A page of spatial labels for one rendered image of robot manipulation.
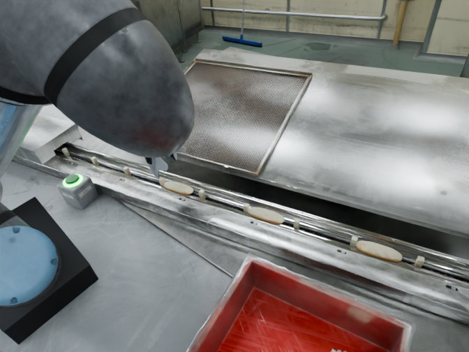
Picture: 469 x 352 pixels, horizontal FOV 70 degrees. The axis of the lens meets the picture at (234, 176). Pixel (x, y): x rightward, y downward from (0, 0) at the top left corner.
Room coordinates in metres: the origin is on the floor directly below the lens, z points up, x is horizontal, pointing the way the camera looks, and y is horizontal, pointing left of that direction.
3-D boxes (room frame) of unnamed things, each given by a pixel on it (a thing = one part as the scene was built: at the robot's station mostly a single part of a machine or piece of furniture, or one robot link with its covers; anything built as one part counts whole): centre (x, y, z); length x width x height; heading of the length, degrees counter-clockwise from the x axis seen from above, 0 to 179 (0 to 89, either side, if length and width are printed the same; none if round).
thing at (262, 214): (0.59, -0.07, 0.86); 0.10 x 0.04 x 0.01; 59
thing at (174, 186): (0.73, 0.17, 0.86); 0.10 x 0.04 x 0.01; 60
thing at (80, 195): (0.76, 0.47, 0.84); 0.08 x 0.08 x 0.11; 59
